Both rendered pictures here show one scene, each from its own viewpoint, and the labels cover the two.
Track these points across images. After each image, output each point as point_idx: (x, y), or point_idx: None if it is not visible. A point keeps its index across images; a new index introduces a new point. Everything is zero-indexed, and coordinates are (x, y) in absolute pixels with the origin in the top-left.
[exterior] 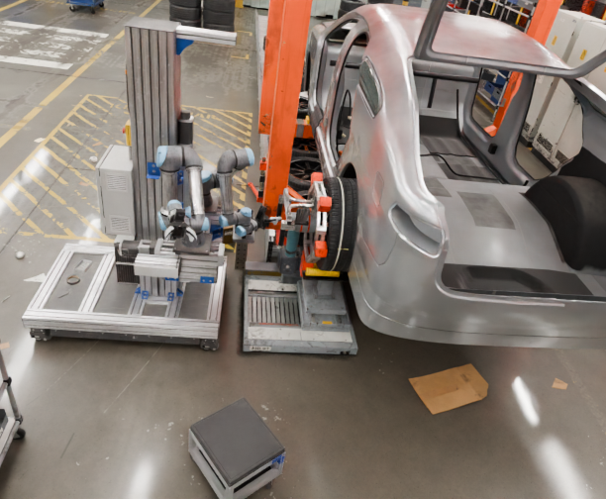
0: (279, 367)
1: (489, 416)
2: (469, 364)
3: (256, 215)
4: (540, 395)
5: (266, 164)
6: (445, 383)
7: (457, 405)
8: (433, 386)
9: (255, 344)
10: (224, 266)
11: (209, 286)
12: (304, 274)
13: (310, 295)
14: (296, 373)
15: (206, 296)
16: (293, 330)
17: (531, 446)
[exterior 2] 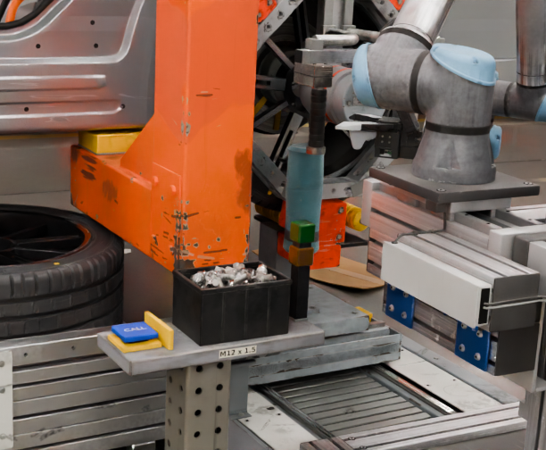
0: (514, 395)
1: (349, 249)
2: (255, 252)
3: (410, 115)
4: (253, 225)
5: (197, 42)
6: (325, 270)
7: (360, 263)
8: (345, 277)
9: (519, 400)
10: (362, 434)
11: (478, 442)
12: (351, 241)
13: (315, 317)
14: (500, 379)
15: (525, 436)
16: (408, 372)
17: (368, 232)
